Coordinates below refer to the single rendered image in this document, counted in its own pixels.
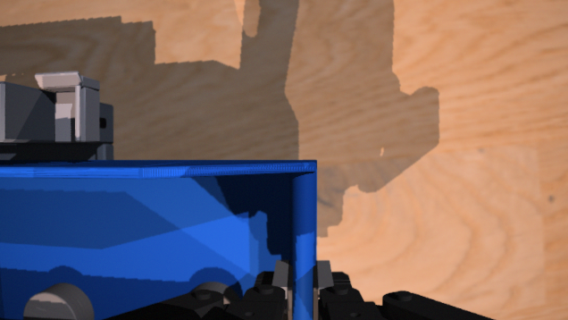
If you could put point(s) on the grey metal disc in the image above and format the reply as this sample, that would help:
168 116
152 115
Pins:
228 293
62 301

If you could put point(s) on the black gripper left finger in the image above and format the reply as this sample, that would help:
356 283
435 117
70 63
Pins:
261 302

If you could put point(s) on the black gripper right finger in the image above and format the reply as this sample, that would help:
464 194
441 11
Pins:
333 300

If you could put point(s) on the blue bin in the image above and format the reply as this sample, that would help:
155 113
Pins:
129 239

